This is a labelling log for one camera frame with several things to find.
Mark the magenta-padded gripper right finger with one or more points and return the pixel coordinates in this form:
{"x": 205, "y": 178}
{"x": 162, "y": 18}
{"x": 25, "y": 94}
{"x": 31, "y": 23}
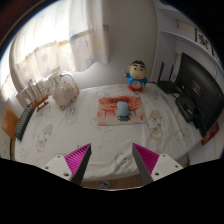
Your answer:
{"x": 146, "y": 159}

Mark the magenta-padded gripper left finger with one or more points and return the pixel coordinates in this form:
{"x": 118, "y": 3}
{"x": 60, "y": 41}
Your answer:
{"x": 76, "y": 159}

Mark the light blue computer mouse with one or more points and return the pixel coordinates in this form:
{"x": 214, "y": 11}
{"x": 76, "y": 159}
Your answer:
{"x": 122, "y": 108}

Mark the white printed tablecloth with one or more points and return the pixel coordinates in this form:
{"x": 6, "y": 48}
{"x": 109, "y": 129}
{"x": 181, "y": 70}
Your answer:
{"x": 83, "y": 136}

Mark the dark mechanical keyboard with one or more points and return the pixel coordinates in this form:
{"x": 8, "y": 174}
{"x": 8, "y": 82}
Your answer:
{"x": 24, "y": 123}

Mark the red hanging tag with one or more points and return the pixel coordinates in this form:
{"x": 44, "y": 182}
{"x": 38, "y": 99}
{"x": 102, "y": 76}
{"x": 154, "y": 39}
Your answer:
{"x": 210, "y": 134}

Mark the wooden model sailing ship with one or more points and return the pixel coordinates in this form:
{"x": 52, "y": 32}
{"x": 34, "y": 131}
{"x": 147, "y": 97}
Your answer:
{"x": 39, "y": 101}

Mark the large white conch shell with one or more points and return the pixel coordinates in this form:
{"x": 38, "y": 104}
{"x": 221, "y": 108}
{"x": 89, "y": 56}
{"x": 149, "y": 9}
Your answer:
{"x": 65, "y": 91}

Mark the orange wooden chair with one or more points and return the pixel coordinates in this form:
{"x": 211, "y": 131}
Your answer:
{"x": 9, "y": 123}

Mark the black router with antennas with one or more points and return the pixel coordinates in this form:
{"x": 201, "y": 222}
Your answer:
{"x": 168, "y": 86}

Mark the white radiator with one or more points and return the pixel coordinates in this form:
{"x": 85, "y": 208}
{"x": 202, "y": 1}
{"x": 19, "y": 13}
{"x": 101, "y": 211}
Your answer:
{"x": 25, "y": 95}

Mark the cartoon boy figurine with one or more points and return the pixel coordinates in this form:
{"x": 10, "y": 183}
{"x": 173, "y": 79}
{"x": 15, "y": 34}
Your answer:
{"x": 136, "y": 75}

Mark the black computer monitor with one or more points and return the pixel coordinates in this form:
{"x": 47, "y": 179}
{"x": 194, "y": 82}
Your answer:
{"x": 200, "y": 90}

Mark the white star-print curtain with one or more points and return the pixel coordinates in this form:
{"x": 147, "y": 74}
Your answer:
{"x": 56, "y": 36}

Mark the white wall shelf unit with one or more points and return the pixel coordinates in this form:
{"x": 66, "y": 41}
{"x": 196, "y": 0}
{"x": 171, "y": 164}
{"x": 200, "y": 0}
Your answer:
{"x": 173, "y": 36}

